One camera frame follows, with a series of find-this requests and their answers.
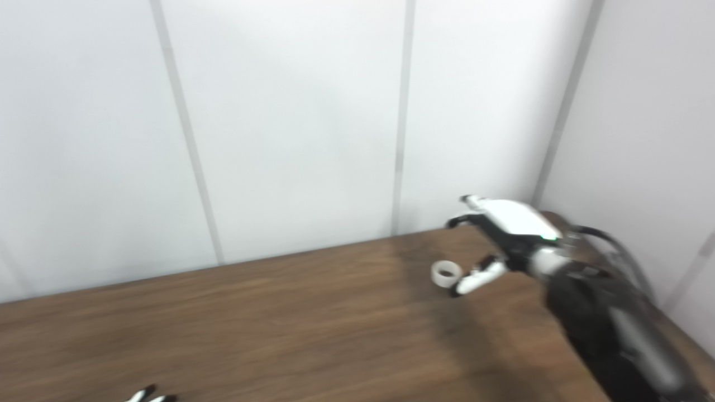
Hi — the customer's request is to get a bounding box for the white ring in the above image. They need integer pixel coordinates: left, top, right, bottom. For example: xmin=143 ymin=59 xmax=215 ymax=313
xmin=431 ymin=260 xmax=463 ymax=289

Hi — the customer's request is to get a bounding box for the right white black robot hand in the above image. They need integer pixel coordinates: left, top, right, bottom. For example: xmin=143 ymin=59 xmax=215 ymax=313
xmin=445 ymin=194 xmax=562 ymax=298

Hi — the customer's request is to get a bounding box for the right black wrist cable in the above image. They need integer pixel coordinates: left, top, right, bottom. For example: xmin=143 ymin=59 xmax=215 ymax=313
xmin=570 ymin=223 xmax=659 ymax=305

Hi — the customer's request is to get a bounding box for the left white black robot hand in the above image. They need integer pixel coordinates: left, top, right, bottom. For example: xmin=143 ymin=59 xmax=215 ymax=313
xmin=126 ymin=384 xmax=178 ymax=402

